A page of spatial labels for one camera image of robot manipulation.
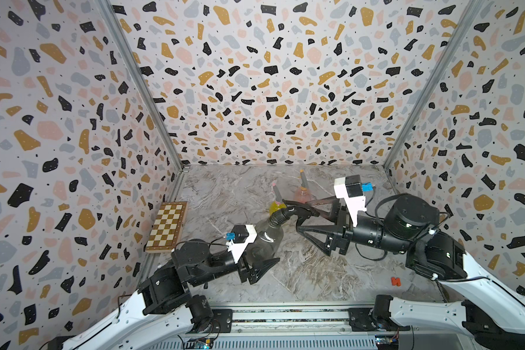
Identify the aluminium frame post left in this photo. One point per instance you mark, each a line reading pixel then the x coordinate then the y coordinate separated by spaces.
pixel 118 37

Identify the dark smoky spray bottle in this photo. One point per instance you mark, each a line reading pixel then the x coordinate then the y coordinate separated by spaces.
pixel 269 237

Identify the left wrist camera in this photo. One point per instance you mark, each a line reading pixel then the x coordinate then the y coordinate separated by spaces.
pixel 238 239

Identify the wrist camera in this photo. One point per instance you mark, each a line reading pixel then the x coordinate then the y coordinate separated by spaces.
pixel 352 190
pixel 238 239

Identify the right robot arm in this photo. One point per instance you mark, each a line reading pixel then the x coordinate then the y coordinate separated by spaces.
pixel 489 312

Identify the grey yellow spray nozzle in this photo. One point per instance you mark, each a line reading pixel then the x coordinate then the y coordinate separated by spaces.
pixel 304 183

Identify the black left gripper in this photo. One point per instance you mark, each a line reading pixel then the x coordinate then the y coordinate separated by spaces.
pixel 246 267

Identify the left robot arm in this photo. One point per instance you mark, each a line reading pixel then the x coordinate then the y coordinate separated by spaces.
pixel 163 305

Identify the yellow spray bottle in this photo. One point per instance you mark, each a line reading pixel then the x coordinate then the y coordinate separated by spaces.
pixel 275 206

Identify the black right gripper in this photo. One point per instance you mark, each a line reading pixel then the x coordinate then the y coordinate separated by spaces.
pixel 340 234

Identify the grey pink spray nozzle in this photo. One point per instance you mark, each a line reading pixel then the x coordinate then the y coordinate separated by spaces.
pixel 278 197

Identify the aluminium frame post right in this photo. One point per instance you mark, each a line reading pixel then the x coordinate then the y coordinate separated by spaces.
pixel 465 22

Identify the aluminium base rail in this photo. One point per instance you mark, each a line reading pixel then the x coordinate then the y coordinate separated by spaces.
pixel 317 325

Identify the small red block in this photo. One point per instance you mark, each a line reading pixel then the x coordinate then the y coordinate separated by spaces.
pixel 396 281

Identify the wooden chess board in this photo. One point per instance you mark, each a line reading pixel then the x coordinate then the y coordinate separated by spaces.
pixel 167 227

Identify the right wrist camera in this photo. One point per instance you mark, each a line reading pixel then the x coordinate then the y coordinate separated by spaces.
pixel 352 190

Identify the black spray nozzle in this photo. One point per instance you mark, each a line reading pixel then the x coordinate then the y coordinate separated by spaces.
pixel 295 212

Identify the pink transparent spray bottle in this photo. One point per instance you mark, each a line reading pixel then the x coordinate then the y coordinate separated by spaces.
pixel 303 195

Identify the aluminium frame post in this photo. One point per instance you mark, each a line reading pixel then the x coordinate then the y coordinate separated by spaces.
pixel 118 37
pixel 465 22

